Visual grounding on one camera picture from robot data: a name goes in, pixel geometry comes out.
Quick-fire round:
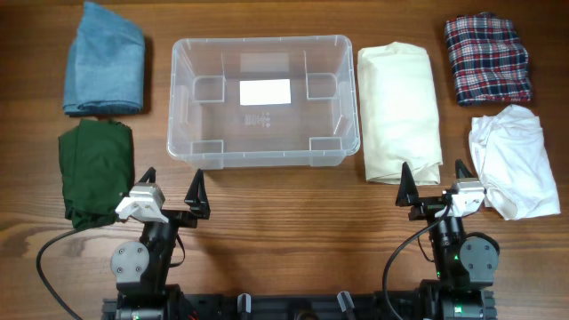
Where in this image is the dark green folded cloth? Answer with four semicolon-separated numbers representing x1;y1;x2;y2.
58;119;134;229

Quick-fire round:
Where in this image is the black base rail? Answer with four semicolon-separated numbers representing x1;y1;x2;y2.
100;291;497;320

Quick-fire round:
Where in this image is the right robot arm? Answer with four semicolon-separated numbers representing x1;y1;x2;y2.
389;160;501;320

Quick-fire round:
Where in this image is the plaid cloth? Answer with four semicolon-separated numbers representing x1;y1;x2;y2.
444;12;533;106

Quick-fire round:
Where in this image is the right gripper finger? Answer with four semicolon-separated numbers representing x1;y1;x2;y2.
455;159;474;179
396;162;419;207

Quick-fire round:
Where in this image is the clear plastic storage container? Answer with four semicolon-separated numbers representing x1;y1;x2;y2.
167;35;361;170

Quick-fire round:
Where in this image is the white cloth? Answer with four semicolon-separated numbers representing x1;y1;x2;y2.
469;104;561;220

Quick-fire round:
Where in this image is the cream cloth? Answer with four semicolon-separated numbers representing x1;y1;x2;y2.
357;42;443;185

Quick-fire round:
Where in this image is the blue folded towel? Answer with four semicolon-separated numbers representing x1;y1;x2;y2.
62;2;146;116

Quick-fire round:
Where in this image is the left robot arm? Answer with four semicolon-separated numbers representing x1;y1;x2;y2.
101;167;211;320

